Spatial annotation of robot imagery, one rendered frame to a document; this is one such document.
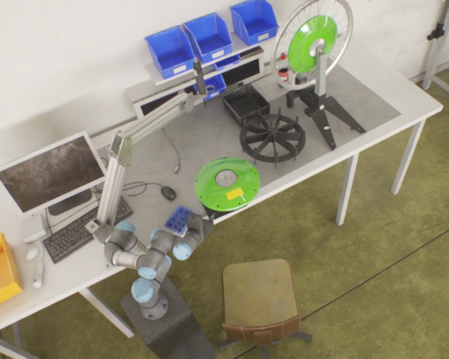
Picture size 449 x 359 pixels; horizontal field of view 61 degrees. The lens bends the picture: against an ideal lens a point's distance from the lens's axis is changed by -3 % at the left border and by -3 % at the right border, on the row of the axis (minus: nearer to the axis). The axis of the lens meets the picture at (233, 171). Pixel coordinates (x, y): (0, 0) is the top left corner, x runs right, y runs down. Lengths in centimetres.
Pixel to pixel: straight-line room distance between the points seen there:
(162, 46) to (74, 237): 115
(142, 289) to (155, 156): 86
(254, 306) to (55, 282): 95
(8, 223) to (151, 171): 80
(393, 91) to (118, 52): 163
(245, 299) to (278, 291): 17
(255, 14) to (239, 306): 168
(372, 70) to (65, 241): 208
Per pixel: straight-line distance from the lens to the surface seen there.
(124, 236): 158
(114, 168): 162
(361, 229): 298
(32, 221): 222
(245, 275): 209
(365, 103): 247
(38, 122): 245
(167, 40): 233
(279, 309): 202
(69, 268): 202
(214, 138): 226
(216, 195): 179
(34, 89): 233
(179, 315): 182
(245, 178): 182
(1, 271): 220
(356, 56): 284
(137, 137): 165
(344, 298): 273
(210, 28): 242
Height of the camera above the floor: 253
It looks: 51 degrees down
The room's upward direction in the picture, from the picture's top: 9 degrees counter-clockwise
